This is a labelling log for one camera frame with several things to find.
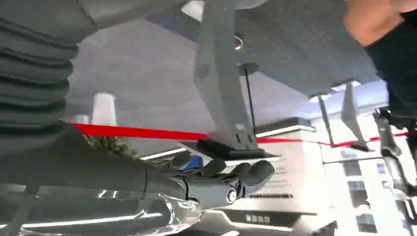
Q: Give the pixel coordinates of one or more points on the thin grey table strut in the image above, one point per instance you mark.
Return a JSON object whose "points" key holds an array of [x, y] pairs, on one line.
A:
{"points": [[325, 120]]}

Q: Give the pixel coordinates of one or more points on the red barrier tape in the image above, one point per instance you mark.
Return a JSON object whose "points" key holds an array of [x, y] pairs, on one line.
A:
{"points": [[130, 132]]}

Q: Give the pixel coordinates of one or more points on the blue object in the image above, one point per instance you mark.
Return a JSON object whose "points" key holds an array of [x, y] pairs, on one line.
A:
{"points": [[195, 162]]}

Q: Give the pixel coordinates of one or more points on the person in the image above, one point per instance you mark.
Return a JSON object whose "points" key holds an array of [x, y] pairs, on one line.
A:
{"points": [[399, 65]]}

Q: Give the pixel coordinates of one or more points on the white pillar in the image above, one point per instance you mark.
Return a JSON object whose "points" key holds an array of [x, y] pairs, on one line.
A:
{"points": [[104, 109]]}

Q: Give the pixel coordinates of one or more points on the black and silver chair base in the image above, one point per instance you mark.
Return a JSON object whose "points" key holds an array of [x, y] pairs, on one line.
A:
{"points": [[389, 143]]}

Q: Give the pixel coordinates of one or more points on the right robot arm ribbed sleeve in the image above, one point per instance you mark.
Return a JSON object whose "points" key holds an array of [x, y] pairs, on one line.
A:
{"points": [[32, 75]]}

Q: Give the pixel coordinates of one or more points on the grey table leg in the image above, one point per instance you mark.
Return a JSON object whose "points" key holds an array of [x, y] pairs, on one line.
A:
{"points": [[351, 117], [221, 81]]}

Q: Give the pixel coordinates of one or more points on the green plant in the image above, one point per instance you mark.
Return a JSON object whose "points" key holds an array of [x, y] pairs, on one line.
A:
{"points": [[110, 146]]}

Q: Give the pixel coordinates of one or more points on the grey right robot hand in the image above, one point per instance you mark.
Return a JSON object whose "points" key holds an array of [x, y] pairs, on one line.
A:
{"points": [[97, 169]]}

